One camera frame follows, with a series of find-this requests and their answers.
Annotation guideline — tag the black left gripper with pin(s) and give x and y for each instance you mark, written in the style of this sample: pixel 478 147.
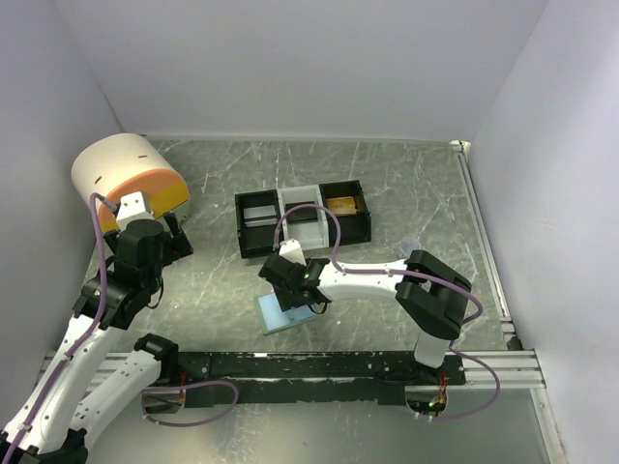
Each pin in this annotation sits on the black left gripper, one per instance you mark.
pixel 176 245

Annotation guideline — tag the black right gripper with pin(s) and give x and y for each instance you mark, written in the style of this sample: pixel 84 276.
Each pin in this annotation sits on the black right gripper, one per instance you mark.
pixel 285 300

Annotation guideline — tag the green card holder wallet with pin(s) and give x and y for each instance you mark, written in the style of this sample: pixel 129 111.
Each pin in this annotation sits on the green card holder wallet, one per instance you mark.
pixel 274 319

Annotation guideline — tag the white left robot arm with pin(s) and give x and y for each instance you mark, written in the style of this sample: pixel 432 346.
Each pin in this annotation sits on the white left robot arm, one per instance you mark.
pixel 61 419

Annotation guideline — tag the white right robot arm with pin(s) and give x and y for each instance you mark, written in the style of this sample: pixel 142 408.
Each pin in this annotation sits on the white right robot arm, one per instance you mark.
pixel 431 293

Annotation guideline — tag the black cards in middle bin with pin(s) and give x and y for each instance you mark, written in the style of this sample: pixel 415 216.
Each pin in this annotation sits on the black cards in middle bin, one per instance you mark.
pixel 301 212

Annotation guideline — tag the silver cards in left bin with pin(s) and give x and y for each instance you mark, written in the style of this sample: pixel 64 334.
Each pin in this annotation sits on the silver cards in left bin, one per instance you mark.
pixel 260 216

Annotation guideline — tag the gold cards in right bin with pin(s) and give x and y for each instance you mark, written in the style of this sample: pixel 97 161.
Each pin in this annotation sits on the gold cards in right bin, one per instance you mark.
pixel 344 206

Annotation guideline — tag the white middle tray bin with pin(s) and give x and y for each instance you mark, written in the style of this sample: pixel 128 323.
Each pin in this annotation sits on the white middle tray bin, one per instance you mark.
pixel 309 226

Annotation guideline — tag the black left tray bin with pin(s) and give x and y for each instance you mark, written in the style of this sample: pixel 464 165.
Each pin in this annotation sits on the black left tray bin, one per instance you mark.
pixel 255 242

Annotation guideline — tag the black tray bin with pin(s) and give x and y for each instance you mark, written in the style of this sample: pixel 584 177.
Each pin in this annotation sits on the black tray bin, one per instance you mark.
pixel 255 242
pixel 353 229

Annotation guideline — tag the black right tray bin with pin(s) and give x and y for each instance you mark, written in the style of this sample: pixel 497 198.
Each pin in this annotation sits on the black right tray bin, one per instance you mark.
pixel 353 229

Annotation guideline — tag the round drawer cabinet white orange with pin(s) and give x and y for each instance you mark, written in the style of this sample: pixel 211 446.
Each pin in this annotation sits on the round drawer cabinet white orange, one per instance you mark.
pixel 124 163

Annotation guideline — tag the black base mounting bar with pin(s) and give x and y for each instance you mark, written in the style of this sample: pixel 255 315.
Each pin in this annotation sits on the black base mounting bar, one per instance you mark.
pixel 288 392

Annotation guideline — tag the small clear plastic cup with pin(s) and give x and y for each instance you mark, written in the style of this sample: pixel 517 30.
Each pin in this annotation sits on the small clear plastic cup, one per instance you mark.
pixel 407 246

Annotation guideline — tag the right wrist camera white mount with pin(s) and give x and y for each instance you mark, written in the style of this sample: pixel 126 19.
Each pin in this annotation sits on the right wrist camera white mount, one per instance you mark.
pixel 291 250

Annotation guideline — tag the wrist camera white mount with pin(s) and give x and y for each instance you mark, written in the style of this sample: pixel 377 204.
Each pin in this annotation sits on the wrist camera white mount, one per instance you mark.
pixel 133 206
pixel 291 250

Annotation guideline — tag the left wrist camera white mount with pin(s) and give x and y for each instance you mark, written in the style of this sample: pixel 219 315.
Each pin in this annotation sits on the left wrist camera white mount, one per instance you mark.
pixel 133 206

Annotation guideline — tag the aluminium right side rail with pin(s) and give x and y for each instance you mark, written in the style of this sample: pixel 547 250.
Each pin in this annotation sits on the aluminium right side rail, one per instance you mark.
pixel 461 148

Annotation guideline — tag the aluminium rail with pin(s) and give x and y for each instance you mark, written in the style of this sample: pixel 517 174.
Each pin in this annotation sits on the aluminium rail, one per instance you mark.
pixel 461 148
pixel 480 370

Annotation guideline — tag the aluminium front rail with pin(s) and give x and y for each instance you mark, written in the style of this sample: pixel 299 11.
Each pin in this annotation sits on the aluminium front rail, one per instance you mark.
pixel 480 370

